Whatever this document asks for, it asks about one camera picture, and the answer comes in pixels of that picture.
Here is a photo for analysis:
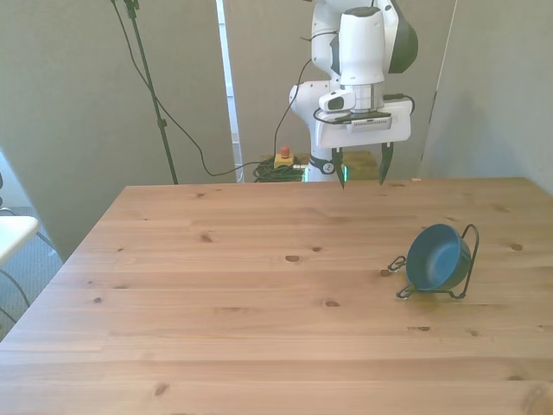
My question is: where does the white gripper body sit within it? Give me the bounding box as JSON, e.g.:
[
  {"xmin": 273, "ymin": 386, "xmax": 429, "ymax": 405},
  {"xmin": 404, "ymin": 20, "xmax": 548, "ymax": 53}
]
[{"xmin": 314, "ymin": 98, "xmax": 413, "ymax": 150}]

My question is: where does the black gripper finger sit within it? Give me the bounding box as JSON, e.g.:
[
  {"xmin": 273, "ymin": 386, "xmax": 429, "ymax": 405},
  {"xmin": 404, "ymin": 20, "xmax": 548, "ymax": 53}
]
[
  {"xmin": 331, "ymin": 147, "xmax": 348, "ymax": 191},
  {"xmin": 378, "ymin": 142, "xmax": 396, "ymax": 187}
]

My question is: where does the blue ceramic bowl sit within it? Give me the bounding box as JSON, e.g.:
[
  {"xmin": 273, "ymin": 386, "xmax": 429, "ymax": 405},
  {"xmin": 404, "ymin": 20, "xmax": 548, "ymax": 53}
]
[{"xmin": 404, "ymin": 222, "xmax": 474, "ymax": 292}]

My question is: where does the yellow emergency stop box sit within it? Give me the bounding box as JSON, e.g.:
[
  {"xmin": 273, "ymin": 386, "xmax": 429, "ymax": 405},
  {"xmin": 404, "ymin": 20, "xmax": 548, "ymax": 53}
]
[{"xmin": 273, "ymin": 145, "xmax": 296, "ymax": 170}]

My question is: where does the white vertical divider strip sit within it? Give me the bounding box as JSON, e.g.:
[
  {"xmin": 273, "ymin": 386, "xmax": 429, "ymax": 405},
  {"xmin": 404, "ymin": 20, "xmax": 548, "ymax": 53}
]
[{"xmin": 215, "ymin": 0, "xmax": 245, "ymax": 183}]

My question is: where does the white chair seat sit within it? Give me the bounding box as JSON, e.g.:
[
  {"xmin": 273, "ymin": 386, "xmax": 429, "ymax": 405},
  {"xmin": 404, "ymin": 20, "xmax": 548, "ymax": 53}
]
[{"xmin": 0, "ymin": 215, "xmax": 41, "ymax": 265}]

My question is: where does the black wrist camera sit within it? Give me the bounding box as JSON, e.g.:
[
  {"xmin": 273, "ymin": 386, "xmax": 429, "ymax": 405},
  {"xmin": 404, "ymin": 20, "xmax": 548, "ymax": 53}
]
[{"xmin": 331, "ymin": 110, "xmax": 397, "ymax": 132}]

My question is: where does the green coiled cable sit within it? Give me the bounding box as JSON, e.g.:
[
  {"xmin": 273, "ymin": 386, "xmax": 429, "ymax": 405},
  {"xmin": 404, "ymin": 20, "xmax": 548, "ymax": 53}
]
[{"xmin": 251, "ymin": 159, "xmax": 307, "ymax": 184}]

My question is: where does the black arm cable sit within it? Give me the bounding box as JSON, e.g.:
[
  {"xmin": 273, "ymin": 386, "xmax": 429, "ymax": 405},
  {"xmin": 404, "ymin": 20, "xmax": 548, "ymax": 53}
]
[{"xmin": 273, "ymin": 55, "xmax": 314, "ymax": 159}]

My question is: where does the black wire dish rack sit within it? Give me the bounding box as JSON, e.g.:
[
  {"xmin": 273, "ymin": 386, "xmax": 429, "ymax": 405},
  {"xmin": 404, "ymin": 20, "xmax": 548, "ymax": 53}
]
[{"xmin": 386, "ymin": 222, "xmax": 481, "ymax": 301}]

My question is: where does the black stand cable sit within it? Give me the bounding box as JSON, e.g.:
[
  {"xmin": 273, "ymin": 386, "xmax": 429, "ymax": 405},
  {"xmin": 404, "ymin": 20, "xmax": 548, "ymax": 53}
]
[{"xmin": 111, "ymin": 0, "xmax": 277, "ymax": 178}]

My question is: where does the black camera stand pole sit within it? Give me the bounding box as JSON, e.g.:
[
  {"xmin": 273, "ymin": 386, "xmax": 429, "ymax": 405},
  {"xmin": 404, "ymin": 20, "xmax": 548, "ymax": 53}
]
[{"xmin": 110, "ymin": 0, "xmax": 180, "ymax": 185}]

